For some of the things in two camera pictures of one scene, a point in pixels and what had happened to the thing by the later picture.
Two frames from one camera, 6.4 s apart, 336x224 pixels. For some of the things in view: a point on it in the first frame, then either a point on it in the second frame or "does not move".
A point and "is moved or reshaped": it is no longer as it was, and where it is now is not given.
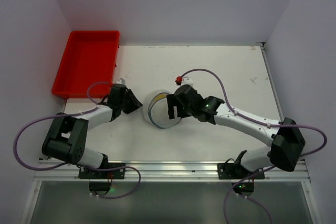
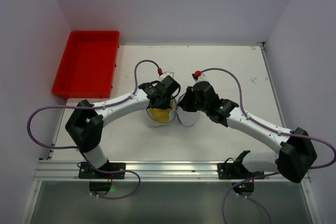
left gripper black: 127,100 → 159,102
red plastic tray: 91,56 does not move
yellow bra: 160,96 is moved or reshaped
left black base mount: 101,188 does not move
